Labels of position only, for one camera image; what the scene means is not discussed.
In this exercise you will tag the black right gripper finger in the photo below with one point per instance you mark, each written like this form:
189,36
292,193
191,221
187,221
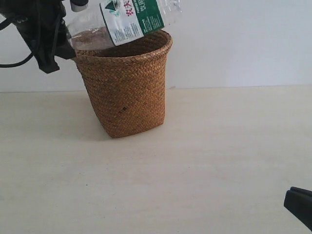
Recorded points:
298,201

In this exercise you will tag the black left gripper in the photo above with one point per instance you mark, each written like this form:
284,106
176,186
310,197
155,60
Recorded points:
41,25

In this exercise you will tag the clear plastic bottle green label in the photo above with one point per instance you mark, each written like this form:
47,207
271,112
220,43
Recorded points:
112,23

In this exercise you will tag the brown woven wicker basket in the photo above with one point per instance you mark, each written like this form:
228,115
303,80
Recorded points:
126,85

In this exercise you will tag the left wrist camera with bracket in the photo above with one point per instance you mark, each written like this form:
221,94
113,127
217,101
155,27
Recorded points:
78,5

